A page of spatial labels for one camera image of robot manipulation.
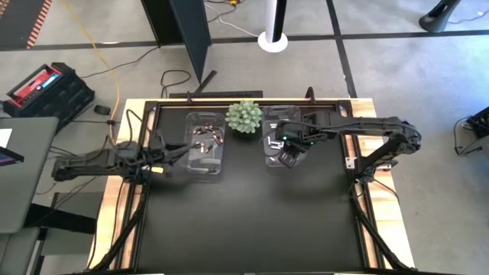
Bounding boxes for yellow cable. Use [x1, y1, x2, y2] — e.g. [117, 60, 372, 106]
[60, 0, 121, 135]

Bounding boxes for white paper sheet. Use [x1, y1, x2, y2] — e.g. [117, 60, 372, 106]
[0, 128, 13, 149]

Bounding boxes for black mat orange stripes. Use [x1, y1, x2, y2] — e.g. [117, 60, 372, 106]
[0, 0, 53, 50]

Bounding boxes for black looped floor cable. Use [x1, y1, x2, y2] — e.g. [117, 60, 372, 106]
[159, 69, 192, 99]

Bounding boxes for green succulent in grey pot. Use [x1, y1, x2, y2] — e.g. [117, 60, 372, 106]
[224, 99, 264, 134]

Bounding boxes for black equipment box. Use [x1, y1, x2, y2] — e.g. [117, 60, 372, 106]
[453, 105, 489, 156]

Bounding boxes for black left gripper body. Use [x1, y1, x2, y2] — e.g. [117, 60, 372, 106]
[144, 131, 169, 175]

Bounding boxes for grey side table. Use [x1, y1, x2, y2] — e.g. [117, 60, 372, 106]
[0, 116, 60, 235]

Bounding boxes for black stand base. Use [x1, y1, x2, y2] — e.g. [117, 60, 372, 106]
[418, 0, 462, 34]

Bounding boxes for clear plastic bin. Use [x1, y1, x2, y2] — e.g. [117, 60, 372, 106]
[184, 112, 226, 176]
[261, 105, 303, 168]

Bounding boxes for wooden table with black frame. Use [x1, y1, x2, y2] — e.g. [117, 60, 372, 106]
[87, 97, 416, 275]

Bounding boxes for black room divider panel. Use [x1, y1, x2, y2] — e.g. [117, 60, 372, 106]
[140, 0, 218, 95]

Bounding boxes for grey cabinet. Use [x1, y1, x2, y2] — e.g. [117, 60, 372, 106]
[0, 227, 41, 275]

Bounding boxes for black slotted bar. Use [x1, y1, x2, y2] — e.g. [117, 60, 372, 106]
[169, 90, 264, 99]

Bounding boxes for white black pole round base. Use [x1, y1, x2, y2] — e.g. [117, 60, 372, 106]
[257, 0, 289, 53]

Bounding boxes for black red toolbox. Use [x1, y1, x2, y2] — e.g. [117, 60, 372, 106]
[2, 62, 96, 119]

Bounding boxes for white floor cable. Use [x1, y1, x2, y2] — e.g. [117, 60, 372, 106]
[204, 2, 261, 38]

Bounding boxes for dark tablet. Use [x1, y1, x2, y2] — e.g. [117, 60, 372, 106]
[0, 146, 24, 167]

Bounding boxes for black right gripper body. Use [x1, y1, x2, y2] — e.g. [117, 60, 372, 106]
[275, 120, 318, 152]

